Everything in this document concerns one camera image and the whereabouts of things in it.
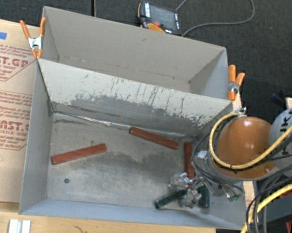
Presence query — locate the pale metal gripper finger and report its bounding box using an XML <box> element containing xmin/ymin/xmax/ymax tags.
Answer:
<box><xmin>168</xmin><ymin>170</ymin><xmax>193</xmax><ymax>193</ymax></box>
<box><xmin>180</xmin><ymin>187</ymin><xmax>204</xmax><ymax>211</ymax></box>

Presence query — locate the red-brown flat block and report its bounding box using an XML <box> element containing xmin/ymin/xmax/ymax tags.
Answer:
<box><xmin>178</xmin><ymin>141</ymin><xmax>200</xmax><ymax>180</ymax></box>
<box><xmin>126</xmin><ymin>125</ymin><xmax>181</xmax><ymax>151</ymax></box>
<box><xmin>50</xmin><ymin>135</ymin><xmax>109</xmax><ymax>173</ymax></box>

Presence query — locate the grey metal bin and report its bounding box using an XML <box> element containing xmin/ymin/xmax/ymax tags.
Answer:
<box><xmin>10</xmin><ymin>5</ymin><xmax>275</xmax><ymax>233</ymax></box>

